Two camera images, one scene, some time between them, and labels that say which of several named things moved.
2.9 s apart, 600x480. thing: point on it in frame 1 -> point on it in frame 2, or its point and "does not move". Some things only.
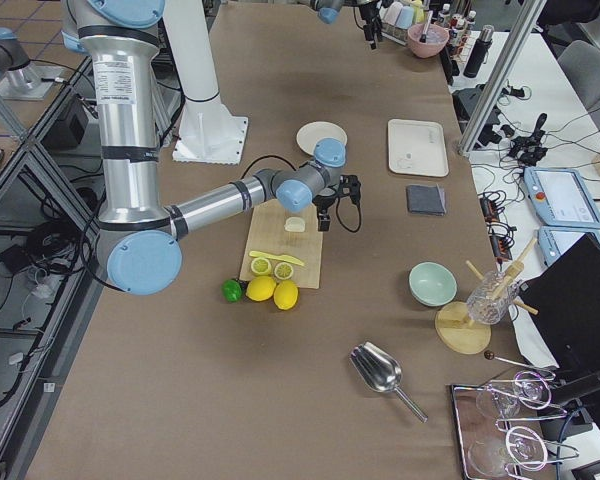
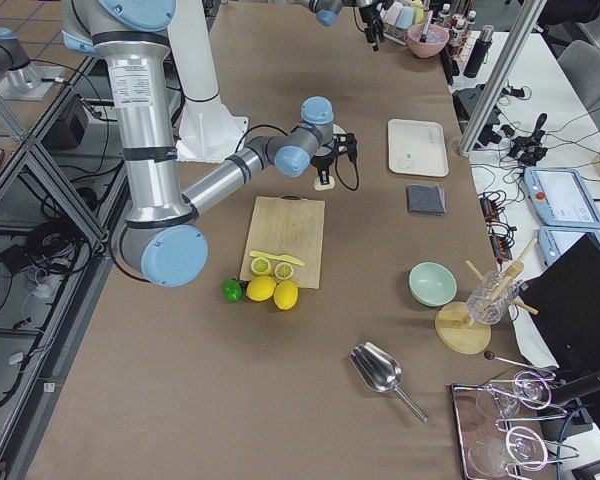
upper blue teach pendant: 561,198 does not move
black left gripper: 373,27 does not move
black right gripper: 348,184 -> 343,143
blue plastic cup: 406,18 does not move
